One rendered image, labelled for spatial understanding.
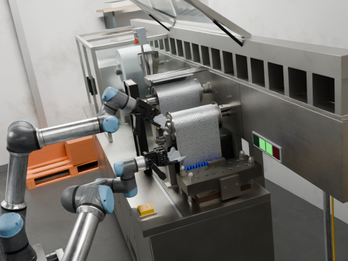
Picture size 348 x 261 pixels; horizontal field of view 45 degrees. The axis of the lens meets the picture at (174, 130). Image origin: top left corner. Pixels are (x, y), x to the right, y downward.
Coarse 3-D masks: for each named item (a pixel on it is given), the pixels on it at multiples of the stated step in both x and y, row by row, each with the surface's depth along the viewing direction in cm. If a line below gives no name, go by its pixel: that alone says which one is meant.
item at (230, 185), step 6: (222, 180) 200; (228, 180) 202; (234, 180) 203; (222, 186) 201; (228, 186) 203; (234, 186) 204; (222, 192) 202; (228, 192) 203; (234, 192) 204; (240, 192) 206; (222, 198) 203; (228, 198) 204
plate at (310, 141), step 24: (216, 96) 235; (240, 96) 205; (264, 96) 181; (240, 120) 211; (264, 120) 186; (288, 120) 166; (312, 120) 151; (336, 120) 138; (288, 144) 171; (312, 144) 154; (336, 144) 141; (312, 168) 158; (336, 168) 144; (336, 192) 147
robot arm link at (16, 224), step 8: (8, 216) 189; (16, 216) 188; (0, 224) 184; (8, 224) 183; (16, 224) 185; (24, 224) 193; (0, 232) 182; (8, 232) 182; (16, 232) 184; (24, 232) 189; (0, 240) 185; (8, 240) 183; (16, 240) 185; (24, 240) 188; (8, 248) 185; (16, 248) 185
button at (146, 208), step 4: (144, 204) 208; (148, 204) 207; (140, 208) 204; (144, 208) 204; (148, 208) 203; (152, 208) 203; (140, 212) 201; (144, 212) 202; (148, 212) 203; (152, 212) 203
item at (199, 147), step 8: (216, 128) 216; (184, 136) 212; (192, 136) 213; (200, 136) 215; (208, 136) 216; (216, 136) 218; (184, 144) 213; (192, 144) 215; (200, 144) 216; (208, 144) 217; (216, 144) 219; (184, 152) 214; (192, 152) 216; (200, 152) 217; (208, 152) 219; (216, 152) 220; (184, 160) 216; (192, 160) 217; (200, 160) 219; (208, 160) 220
